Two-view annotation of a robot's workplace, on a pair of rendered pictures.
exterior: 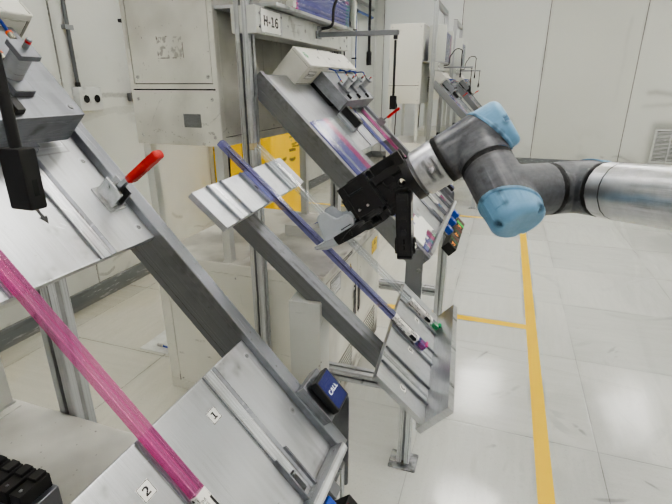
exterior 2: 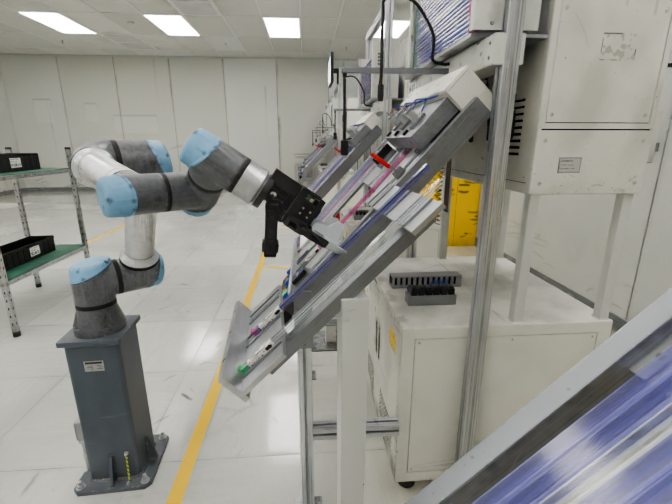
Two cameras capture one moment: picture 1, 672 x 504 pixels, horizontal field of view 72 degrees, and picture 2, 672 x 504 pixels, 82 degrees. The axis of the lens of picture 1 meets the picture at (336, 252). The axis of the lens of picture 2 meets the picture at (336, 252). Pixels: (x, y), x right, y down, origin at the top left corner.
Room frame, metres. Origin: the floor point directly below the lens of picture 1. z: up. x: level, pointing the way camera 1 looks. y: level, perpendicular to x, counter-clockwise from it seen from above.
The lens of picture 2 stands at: (1.48, -0.30, 1.14)
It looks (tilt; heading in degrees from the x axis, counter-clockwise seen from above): 16 degrees down; 156
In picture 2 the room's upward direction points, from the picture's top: straight up
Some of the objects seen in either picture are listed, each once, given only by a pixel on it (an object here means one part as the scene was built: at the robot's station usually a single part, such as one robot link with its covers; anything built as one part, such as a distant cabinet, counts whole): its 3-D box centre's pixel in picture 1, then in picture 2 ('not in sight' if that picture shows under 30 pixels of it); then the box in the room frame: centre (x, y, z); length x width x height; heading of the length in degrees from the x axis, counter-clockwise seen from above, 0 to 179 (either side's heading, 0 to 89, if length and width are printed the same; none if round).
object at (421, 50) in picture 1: (425, 107); not in sight; (5.12, -0.95, 0.95); 1.36 x 0.82 x 1.90; 71
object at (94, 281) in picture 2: not in sight; (94, 279); (0.11, -0.53, 0.72); 0.13 x 0.12 x 0.14; 108
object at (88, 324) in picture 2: not in sight; (98, 313); (0.11, -0.54, 0.60); 0.15 x 0.15 x 0.10
